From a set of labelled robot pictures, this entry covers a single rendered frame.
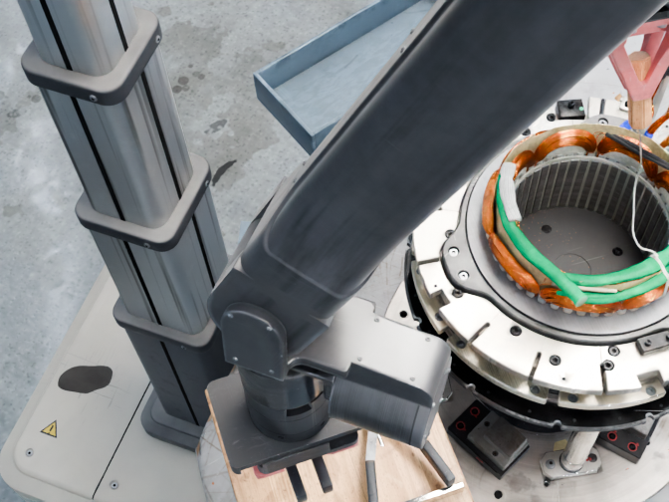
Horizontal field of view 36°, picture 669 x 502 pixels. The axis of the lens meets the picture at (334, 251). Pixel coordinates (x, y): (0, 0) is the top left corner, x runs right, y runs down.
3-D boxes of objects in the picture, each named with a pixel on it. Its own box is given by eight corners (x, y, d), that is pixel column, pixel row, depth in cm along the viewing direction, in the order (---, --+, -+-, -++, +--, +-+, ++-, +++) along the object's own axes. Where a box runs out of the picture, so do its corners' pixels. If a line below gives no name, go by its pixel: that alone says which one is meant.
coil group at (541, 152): (595, 158, 98) (603, 132, 95) (536, 174, 98) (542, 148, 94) (587, 144, 99) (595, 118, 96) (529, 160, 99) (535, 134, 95)
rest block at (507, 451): (491, 413, 116) (493, 406, 114) (528, 445, 114) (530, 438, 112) (466, 438, 115) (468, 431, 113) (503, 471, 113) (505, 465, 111)
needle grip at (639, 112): (656, 122, 78) (655, 54, 75) (640, 132, 78) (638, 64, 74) (639, 116, 79) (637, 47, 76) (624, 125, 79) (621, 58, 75)
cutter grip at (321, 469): (334, 491, 75) (333, 484, 74) (324, 494, 75) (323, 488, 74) (316, 442, 77) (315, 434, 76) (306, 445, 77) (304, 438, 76)
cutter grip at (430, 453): (455, 482, 85) (456, 476, 84) (447, 488, 85) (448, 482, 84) (426, 444, 87) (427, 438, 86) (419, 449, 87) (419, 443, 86)
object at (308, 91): (421, 120, 142) (430, -33, 117) (472, 170, 137) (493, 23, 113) (275, 213, 135) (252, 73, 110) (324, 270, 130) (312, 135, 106)
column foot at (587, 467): (538, 455, 115) (539, 452, 114) (594, 446, 115) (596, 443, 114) (545, 481, 113) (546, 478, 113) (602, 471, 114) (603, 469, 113)
